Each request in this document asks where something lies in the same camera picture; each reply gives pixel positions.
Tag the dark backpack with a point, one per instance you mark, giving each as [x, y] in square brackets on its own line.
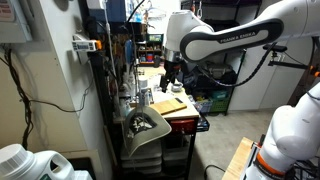
[191, 81]

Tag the teal plastic box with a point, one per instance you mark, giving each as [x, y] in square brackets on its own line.
[219, 94]

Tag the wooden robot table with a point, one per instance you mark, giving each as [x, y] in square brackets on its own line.
[236, 160]

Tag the red metal toolbox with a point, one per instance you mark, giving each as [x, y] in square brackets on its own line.
[182, 126]

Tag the clear plastic bags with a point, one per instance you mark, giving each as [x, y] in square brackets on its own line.
[155, 81]

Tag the open tool drawer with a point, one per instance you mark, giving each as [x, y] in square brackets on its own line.
[203, 125]

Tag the silver carabiner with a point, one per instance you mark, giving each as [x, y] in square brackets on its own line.
[199, 12]

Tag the wooden top workbench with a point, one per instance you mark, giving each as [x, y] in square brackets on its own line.
[183, 116]

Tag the blue brush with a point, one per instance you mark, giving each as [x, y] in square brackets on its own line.
[129, 50]

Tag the wooden board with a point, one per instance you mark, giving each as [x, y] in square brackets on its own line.
[166, 106]

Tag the small wooden organizer shelf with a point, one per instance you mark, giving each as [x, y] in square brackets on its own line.
[150, 50]

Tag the white orange meter device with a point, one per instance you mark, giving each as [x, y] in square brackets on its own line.
[83, 45]

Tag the white detergent jug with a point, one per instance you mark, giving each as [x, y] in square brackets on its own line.
[20, 166]

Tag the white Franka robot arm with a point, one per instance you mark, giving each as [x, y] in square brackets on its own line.
[213, 46]

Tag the grey bag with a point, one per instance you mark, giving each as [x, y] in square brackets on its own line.
[216, 70]

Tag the black bottle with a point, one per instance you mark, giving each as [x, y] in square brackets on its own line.
[156, 61]

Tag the blue box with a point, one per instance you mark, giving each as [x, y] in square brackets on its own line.
[116, 10]

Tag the grey plastic drawer unit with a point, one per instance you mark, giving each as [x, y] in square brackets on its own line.
[141, 156]
[176, 156]

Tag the white spray can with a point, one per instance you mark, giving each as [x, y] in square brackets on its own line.
[143, 93]

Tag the grey electrical panel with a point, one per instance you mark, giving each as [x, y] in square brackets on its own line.
[13, 26]

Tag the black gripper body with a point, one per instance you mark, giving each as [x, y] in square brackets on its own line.
[173, 71]

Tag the green plastic basket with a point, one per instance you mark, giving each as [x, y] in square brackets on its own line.
[220, 105]

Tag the blue white basket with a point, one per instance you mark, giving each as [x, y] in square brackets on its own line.
[203, 106]

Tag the black utility knife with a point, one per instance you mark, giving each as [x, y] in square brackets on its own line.
[179, 100]

